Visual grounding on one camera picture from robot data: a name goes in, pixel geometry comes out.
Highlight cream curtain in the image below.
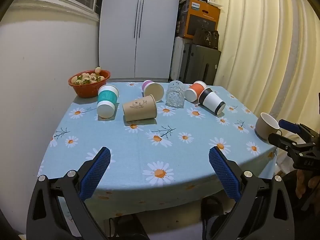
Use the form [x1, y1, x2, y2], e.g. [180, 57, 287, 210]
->
[207, 0, 320, 157]

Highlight black chair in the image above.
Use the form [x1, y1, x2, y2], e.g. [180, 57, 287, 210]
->
[201, 195, 227, 240]

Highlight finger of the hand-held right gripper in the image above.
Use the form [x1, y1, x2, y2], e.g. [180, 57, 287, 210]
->
[278, 119, 320, 140]
[268, 132, 317, 156]

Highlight pile of pale strawberries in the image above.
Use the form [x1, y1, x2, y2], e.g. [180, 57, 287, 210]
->
[71, 66, 106, 85]

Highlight orange cardboard box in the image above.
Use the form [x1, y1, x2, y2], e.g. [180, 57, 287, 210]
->
[177, 0, 221, 40]

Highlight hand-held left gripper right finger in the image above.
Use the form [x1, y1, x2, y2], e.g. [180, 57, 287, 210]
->
[208, 146, 296, 240]

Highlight clear glass tumbler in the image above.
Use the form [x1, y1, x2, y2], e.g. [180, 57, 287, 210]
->
[165, 80, 185, 109]

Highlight red plastic bowl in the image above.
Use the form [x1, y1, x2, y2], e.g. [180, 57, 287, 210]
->
[68, 70, 111, 98]

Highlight beige mug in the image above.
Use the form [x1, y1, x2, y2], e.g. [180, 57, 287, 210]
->
[254, 112, 283, 141]

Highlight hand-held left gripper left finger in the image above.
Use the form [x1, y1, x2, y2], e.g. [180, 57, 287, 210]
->
[26, 147, 111, 240]

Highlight purple sleeve white cup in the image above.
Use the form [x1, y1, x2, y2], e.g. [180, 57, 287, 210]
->
[142, 80, 165, 103]

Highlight person's right hand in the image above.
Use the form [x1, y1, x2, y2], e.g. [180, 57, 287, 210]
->
[296, 170, 319, 200]

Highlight teal sleeve white cup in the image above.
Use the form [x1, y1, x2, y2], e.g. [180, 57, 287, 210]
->
[97, 84, 120, 119]

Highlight white refrigerator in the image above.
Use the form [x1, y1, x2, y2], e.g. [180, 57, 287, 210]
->
[98, 0, 186, 83]

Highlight brown kraft paper cup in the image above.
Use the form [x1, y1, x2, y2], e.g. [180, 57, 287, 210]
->
[122, 94, 158, 122]

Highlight grey suitcase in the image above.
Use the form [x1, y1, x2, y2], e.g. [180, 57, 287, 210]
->
[179, 43, 222, 86]

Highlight orange sleeve white cup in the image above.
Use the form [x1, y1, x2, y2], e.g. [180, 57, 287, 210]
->
[184, 81, 208, 103]

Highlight blue daisy print tablecloth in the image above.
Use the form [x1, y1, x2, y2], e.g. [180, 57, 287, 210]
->
[37, 81, 278, 221]

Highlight brown handbag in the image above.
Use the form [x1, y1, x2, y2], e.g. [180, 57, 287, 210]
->
[193, 28, 220, 50]

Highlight black and white cup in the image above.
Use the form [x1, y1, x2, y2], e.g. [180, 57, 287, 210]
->
[198, 87, 226, 116]

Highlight white suitcase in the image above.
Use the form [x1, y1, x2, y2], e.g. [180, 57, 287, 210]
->
[170, 37, 187, 81]

